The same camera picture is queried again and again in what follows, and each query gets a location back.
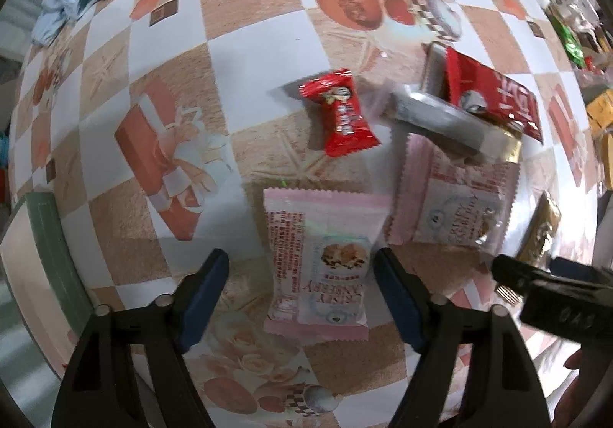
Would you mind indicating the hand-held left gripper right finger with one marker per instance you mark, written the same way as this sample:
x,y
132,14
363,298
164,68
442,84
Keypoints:
x,y
400,298

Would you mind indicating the long red snack packet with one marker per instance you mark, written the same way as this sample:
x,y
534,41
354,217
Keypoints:
x,y
498,95

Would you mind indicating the grey stick snack packet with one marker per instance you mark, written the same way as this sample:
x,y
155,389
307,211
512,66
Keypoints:
x,y
440,121

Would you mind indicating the pink biscuit packet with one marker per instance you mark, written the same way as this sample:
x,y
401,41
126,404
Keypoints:
x,y
455,198
316,265

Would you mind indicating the small red candy packet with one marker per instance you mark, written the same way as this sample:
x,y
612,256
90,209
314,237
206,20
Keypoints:
x,y
342,114

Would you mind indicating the beige tray with green rim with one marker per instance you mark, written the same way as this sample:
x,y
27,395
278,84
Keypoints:
x,y
48,236

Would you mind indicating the heap of snack bags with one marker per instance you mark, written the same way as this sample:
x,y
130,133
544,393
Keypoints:
x,y
586,16

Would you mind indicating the yellow cardboard box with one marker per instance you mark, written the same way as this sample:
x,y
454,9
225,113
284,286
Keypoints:
x,y
601,109

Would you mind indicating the gold snack packet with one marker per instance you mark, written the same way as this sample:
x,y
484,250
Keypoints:
x,y
541,227

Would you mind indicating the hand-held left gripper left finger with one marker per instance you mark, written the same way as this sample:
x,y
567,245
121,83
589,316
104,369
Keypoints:
x,y
206,294

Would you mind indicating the person's right hand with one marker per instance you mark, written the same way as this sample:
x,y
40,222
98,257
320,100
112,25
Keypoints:
x,y
594,380

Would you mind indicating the white grey snack packet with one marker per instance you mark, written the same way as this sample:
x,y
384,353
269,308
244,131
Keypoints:
x,y
433,71

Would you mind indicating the green foil bag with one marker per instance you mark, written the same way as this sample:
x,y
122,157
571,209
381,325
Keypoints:
x,y
572,42

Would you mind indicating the checkered printed tablecloth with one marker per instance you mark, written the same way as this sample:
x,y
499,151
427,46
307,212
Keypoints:
x,y
239,73

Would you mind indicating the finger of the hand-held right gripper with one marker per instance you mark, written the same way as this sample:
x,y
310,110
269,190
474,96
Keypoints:
x,y
517,274
570,313

